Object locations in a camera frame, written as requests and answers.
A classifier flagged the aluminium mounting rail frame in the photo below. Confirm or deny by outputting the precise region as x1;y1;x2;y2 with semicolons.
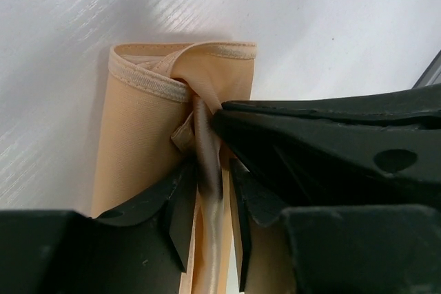
413;51;441;89

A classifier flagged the beige cloth napkin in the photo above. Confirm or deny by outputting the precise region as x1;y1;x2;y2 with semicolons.
92;41;256;293

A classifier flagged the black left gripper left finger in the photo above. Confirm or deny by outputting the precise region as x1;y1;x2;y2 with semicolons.
1;161;196;293

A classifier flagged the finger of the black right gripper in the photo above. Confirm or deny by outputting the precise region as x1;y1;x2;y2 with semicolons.
222;85;440;129
212;110;440;207

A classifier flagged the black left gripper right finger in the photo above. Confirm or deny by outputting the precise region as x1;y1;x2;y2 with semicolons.
230;159;440;293

